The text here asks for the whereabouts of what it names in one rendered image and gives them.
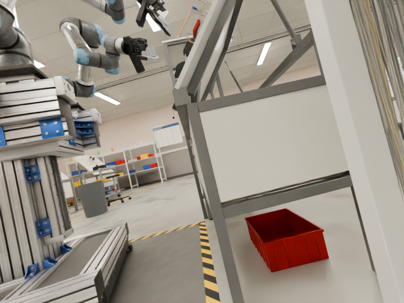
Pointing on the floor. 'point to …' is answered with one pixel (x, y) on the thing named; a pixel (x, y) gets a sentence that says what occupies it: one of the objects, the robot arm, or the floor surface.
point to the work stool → (115, 190)
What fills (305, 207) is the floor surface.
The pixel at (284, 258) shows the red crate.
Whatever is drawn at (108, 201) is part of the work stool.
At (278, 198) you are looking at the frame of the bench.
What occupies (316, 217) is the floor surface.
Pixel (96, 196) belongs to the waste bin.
